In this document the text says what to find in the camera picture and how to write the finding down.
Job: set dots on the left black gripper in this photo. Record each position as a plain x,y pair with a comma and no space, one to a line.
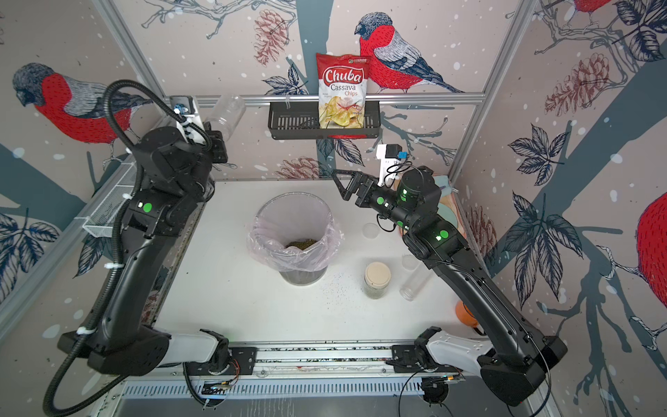
219,154

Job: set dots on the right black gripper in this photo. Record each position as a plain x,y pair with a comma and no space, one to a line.
361,182

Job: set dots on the short clear bean jar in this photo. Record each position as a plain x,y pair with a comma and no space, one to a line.
226,115

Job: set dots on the clear jar lid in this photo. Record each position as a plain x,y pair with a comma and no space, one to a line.
409,262
370,230

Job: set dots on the beige lidded bean jar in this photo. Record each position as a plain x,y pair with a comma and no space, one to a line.
377,278

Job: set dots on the tall clear bean jar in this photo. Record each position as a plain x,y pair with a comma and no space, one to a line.
415,283

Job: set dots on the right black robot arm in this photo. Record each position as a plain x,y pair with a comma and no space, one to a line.
520,357

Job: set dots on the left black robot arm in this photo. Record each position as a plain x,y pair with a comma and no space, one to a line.
172,180

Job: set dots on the mung beans in bin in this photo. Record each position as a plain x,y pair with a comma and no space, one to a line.
303,244

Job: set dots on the mesh waste bin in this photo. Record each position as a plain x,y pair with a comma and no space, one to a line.
299,201

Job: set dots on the teal folded cloth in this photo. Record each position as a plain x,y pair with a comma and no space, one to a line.
442,181

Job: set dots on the teal plate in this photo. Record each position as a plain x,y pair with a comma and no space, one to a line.
448,214

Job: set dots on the red Chuba chips bag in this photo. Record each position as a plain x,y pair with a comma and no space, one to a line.
342,89

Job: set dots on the orange mug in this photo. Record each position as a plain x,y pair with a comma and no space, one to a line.
465,316

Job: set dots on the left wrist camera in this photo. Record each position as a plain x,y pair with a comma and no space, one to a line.
187,106

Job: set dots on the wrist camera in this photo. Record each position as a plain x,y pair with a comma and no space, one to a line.
391,157
187,106

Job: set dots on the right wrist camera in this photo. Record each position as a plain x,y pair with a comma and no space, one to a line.
391,157

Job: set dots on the black wall basket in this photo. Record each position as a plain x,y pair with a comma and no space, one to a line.
299,121

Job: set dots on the white wire mesh shelf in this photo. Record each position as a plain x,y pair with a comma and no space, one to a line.
99,214

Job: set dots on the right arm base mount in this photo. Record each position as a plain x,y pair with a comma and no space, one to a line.
409,359

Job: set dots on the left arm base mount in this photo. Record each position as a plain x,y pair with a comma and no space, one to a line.
237,361

